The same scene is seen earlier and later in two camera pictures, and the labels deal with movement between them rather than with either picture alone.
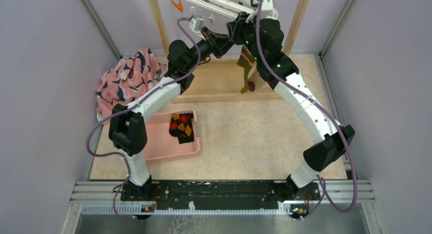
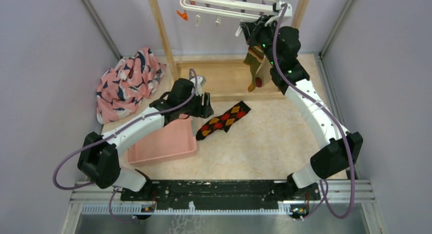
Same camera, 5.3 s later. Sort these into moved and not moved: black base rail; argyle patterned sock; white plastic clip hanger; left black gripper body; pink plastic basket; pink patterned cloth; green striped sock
Moved: left black gripper body; white plastic clip hanger; argyle patterned sock; green striped sock
Not moved: black base rail; pink patterned cloth; pink plastic basket
